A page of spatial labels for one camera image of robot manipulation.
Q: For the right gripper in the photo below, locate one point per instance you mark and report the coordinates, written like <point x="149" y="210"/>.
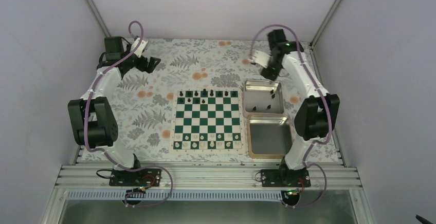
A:
<point x="272" y="76"/>

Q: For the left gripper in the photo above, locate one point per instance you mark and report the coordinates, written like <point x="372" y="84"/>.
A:
<point x="150" y="67"/>

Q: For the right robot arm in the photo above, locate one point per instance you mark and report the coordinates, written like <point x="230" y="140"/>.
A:
<point x="315" y="120"/>

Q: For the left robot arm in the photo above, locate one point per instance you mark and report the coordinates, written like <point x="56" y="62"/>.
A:
<point x="93" y="123"/>

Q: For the green white chess board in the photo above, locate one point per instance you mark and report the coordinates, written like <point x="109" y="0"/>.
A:
<point x="218" y="119"/>

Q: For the silver tin with pawns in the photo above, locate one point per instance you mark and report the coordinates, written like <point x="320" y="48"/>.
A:
<point x="262" y="97"/>

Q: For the floral table mat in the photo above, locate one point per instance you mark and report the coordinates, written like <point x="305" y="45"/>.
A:
<point x="143" y="102"/>

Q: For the empty gold-rimmed tin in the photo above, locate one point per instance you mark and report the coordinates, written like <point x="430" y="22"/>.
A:
<point x="269" y="136"/>

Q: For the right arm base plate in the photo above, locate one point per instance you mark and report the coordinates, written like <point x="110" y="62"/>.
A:
<point x="275" y="178"/>

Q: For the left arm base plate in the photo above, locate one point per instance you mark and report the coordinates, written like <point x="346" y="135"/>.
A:
<point x="143" y="178"/>

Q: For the aluminium rail frame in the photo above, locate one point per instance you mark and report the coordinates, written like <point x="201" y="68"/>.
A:
<point x="210" y="176"/>

